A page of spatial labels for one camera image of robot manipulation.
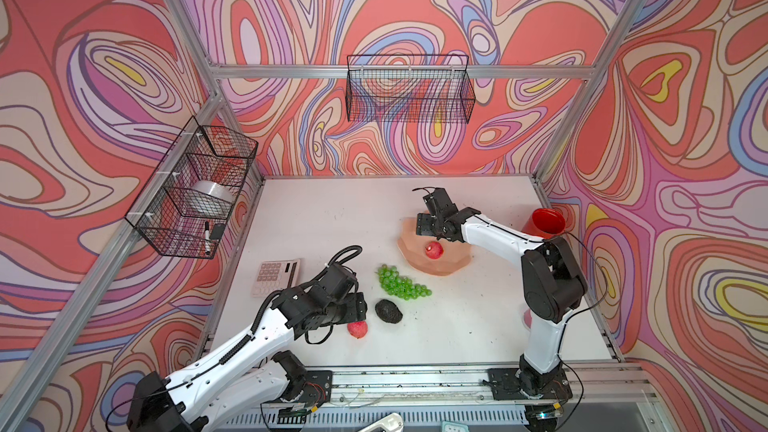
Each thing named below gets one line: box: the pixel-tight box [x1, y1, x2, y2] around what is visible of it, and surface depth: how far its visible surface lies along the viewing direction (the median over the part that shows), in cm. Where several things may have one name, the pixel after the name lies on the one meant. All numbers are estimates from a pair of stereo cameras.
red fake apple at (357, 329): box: [347, 320, 368, 339], surface depth 80 cm
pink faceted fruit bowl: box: [397, 217, 473, 276], surface depth 96 cm
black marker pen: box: [204, 220, 211, 256], surface depth 74 cm
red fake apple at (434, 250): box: [425, 240, 444, 260], surface depth 95 cm
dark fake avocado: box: [375, 299, 403, 324], surface depth 84 cm
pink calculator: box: [251, 259, 300, 297], surface depth 94 cm
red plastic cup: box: [522, 208, 566, 239], surface depth 90 cm
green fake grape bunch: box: [376, 264, 432, 300], surface depth 88 cm
